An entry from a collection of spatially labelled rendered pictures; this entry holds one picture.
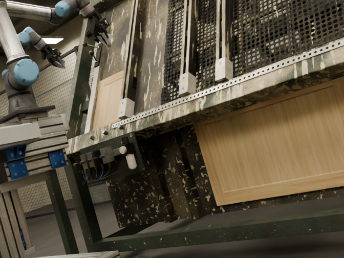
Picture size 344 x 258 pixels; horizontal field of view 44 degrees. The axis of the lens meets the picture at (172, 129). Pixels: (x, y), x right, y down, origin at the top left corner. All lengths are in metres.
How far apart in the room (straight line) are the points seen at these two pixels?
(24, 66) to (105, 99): 0.90
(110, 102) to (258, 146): 1.05
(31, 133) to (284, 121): 1.25
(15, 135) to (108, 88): 1.07
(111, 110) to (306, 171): 1.28
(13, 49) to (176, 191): 1.29
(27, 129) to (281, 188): 1.31
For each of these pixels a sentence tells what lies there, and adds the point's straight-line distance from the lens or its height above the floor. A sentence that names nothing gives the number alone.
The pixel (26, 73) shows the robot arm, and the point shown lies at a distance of 2.12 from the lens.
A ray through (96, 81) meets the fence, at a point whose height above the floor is 1.24.
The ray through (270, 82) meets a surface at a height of 0.82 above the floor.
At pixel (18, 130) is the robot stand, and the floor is 0.93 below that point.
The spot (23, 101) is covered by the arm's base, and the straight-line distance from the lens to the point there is 2.23.
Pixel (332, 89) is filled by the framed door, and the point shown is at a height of 0.71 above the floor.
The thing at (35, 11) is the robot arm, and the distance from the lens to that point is 2.45.
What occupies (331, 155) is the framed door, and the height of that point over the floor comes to 0.41.
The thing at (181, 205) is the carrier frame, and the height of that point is 0.29.
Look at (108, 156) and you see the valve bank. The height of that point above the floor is 0.71.
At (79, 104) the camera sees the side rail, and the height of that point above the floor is 1.15.
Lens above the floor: 0.68
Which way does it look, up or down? 2 degrees up
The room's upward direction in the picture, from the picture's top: 16 degrees counter-clockwise
